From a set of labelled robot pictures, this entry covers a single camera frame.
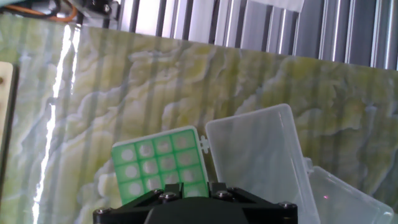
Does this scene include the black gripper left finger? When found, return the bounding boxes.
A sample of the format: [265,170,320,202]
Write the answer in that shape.
[93,182,184,224]

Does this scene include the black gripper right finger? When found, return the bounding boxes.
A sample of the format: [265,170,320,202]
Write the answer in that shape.
[207,182,299,224]

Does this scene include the large translucent pipette tip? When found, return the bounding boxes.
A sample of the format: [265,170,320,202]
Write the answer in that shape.
[185,183,208,198]

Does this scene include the clear tip box green rack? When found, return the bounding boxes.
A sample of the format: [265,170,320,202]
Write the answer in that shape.
[306,157,396,224]
[111,103,321,224]

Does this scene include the green marble patterned mat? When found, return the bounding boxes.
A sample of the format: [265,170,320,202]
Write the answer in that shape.
[0,14,398,224]

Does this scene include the wooden shape puzzle board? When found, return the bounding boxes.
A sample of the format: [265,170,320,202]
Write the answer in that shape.
[0,61,15,150]

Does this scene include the white paper sheet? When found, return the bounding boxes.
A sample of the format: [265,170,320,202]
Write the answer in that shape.
[248,0,305,13]

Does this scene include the orange cable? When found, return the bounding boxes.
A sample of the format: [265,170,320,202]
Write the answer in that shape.
[3,3,78,23]

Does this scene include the black metal bracket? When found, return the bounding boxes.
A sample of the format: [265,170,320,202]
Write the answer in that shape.
[82,0,121,17]

